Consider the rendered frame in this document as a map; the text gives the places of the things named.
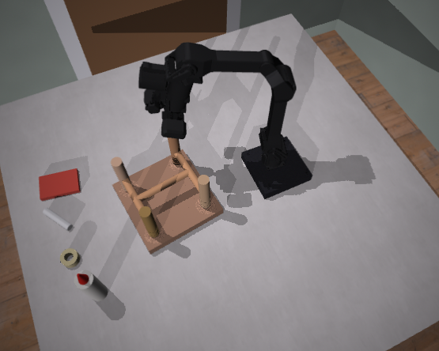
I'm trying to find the beige tape roll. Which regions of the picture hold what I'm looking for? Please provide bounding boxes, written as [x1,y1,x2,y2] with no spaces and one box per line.
[60,248,80,268]

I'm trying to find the white glue bottle with red cap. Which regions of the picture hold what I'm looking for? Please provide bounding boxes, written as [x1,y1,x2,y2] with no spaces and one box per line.
[74,270,108,301]

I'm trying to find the brown wooden stool legs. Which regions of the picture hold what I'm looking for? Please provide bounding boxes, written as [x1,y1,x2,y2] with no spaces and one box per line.
[111,138,211,238]

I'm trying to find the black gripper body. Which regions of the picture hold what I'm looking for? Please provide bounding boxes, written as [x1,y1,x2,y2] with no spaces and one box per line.
[161,88,190,139]

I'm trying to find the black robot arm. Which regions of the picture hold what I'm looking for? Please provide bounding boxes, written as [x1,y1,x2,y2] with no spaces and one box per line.
[138,42,297,171]

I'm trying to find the flat red rectangular block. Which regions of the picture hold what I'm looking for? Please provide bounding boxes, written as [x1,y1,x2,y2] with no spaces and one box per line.
[39,168,81,201]

